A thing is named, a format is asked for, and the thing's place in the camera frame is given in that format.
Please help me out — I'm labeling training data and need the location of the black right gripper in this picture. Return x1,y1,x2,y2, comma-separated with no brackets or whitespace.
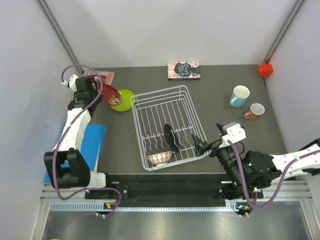
192,133,247,188

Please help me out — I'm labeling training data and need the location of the dark red plate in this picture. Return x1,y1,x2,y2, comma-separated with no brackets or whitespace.
101,83,122,106

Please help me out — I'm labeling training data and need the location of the lime green plate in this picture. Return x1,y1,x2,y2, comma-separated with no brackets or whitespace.
110,89,136,112

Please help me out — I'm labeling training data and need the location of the light blue mug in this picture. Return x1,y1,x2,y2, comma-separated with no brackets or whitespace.
229,85,250,108

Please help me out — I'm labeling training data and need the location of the salmon pink mug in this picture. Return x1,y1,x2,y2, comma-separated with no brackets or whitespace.
244,103,265,121

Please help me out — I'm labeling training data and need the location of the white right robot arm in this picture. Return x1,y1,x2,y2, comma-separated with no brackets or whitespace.
192,122,320,200

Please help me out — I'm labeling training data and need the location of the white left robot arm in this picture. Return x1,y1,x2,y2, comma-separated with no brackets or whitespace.
43,74,114,199

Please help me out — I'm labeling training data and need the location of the pink cover book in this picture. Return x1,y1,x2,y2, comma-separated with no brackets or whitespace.
82,70,115,85

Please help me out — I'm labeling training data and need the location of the blue foam pad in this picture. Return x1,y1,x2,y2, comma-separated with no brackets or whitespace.
55,124,106,189

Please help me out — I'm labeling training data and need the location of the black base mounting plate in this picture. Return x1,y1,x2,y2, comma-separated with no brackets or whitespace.
84,172,263,201

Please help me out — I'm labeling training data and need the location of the red patterned white bowl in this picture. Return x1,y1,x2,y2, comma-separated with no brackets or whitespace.
147,150,172,166

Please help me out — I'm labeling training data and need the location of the floral Little Women book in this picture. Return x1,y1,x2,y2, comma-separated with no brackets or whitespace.
167,61,201,81

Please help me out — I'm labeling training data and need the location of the red cube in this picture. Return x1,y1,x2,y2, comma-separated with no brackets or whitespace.
257,62,274,78

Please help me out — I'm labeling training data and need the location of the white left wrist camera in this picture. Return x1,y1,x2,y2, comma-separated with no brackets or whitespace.
61,74,78,92

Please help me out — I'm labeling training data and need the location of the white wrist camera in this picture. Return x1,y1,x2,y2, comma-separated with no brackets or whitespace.
61,74,78,92
219,122,247,148

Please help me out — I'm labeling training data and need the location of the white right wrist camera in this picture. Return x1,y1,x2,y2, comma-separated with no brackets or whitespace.
219,122,247,148

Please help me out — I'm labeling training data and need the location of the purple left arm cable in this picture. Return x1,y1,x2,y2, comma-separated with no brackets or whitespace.
53,64,122,218

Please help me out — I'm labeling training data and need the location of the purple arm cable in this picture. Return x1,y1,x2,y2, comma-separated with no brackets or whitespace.
53,64,122,218
226,139,320,218

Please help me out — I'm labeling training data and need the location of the white wire dish rack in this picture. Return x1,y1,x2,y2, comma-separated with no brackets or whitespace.
131,85,208,171

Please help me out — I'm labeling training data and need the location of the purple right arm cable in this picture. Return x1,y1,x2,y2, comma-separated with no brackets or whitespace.
226,139,320,218

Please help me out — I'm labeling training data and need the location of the grey slotted cable duct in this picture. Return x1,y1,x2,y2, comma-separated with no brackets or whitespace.
50,201,249,212

